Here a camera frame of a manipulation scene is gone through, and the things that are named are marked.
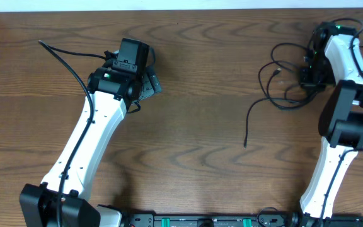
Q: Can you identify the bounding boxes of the black USB cable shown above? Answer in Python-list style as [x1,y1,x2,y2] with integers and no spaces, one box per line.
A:
[243,59,320,149]
[269,42,363,75]

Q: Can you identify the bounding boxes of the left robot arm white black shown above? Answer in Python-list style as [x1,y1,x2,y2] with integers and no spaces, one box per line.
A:
[20,38,162,226]

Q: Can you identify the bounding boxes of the black base rail green clamps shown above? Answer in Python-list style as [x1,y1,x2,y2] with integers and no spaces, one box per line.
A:
[96,204,363,227]

